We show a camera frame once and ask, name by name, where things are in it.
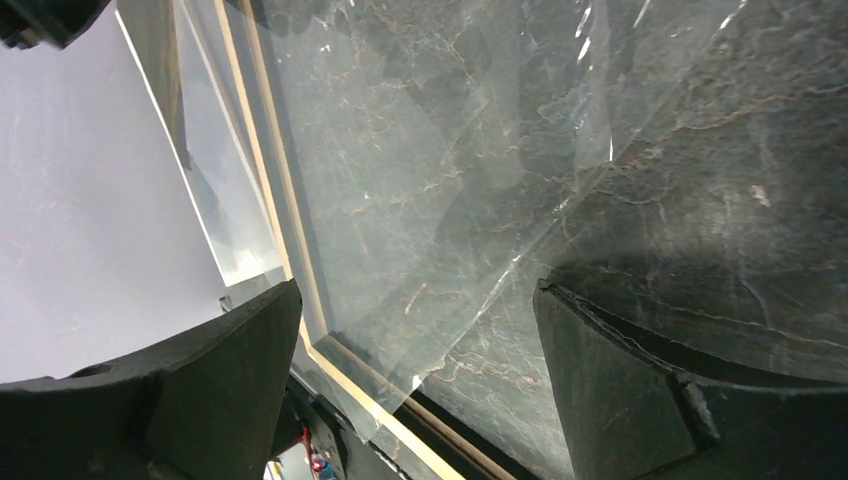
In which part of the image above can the glossy photo print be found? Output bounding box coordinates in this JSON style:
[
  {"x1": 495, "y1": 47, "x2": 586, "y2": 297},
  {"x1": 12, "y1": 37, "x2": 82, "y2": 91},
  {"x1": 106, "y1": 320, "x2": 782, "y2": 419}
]
[{"x1": 116, "y1": 1, "x2": 290, "y2": 287}]

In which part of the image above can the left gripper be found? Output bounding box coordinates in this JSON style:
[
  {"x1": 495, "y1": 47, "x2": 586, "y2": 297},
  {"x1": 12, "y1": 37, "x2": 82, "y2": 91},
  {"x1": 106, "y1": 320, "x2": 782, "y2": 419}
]
[{"x1": 1, "y1": 0, "x2": 110, "y2": 50}]

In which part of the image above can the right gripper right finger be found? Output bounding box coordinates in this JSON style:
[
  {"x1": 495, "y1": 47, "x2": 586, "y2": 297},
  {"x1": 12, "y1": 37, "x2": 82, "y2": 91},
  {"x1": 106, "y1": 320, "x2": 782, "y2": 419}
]
[{"x1": 533, "y1": 280, "x2": 847, "y2": 479}]

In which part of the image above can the black wooden picture frame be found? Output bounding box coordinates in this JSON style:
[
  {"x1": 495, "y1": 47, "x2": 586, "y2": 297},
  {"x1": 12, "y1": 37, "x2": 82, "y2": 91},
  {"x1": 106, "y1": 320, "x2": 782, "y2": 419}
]
[{"x1": 215, "y1": 1, "x2": 533, "y2": 479}]

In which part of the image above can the clear plastic sheet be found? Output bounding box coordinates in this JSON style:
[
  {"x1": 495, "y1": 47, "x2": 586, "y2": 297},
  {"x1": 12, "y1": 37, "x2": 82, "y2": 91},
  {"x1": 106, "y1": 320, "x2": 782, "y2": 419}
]
[{"x1": 228, "y1": 1, "x2": 734, "y2": 436}]

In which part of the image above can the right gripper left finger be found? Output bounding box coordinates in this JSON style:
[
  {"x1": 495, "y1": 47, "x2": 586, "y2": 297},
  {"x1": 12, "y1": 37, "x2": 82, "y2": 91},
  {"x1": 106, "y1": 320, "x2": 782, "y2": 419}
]
[{"x1": 1, "y1": 281, "x2": 303, "y2": 479}]

